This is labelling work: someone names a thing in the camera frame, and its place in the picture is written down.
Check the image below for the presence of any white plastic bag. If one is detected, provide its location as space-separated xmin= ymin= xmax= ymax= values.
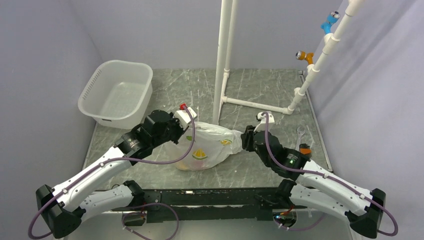
xmin=163 ymin=121 xmax=242 ymax=171

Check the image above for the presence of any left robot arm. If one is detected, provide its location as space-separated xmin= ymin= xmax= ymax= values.
xmin=28 ymin=105 xmax=197 ymax=240

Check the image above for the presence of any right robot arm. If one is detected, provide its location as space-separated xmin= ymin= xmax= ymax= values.
xmin=241 ymin=125 xmax=386 ymax=239

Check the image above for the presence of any silver wrench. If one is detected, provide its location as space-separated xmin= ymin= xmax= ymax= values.
xmin=295 ymin=125 xmax=306 ymax=151

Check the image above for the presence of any orange black brush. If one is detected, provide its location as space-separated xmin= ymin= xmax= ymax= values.
xmin=299 ymin=143 xmax=312 ymax=157

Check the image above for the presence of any white plastic basin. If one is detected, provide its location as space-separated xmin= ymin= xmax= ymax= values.
xmin=77 ymin=60 xmax=153 ymax=130

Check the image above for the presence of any orange nozzle on pipe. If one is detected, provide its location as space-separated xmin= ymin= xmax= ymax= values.
xmin=295 ymin=50 xmax=314 ymax=65

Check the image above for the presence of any blue nozzle on pipe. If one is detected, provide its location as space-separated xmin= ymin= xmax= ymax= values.
xmin=320 ymin=11 xmax=340 ymax=35

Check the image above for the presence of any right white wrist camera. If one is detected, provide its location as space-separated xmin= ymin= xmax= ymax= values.
xmin=254 ymin=111 xmax=275 ymax=132

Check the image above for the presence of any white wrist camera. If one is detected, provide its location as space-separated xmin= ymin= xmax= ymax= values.
xmin=254 ymin=111 xmax=275 ymax=132
xmin=173 ymin=103 xmax=198 ymax=129

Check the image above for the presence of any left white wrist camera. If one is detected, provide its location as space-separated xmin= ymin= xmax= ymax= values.
xmin=173 ymin=103 xmax=198 ymax=129

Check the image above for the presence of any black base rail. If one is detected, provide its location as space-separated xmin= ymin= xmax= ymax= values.
xmin=114 ymin=187 xmax=296 ymax=223

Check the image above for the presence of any white PVC pipe frame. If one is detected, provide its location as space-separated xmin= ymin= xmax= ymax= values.
xmin=211 ymin=0 xmax=363 ymax=124

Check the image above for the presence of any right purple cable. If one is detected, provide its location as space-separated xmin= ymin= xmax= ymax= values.
xmin=259 ymin=111 xmax=399 ymax=238

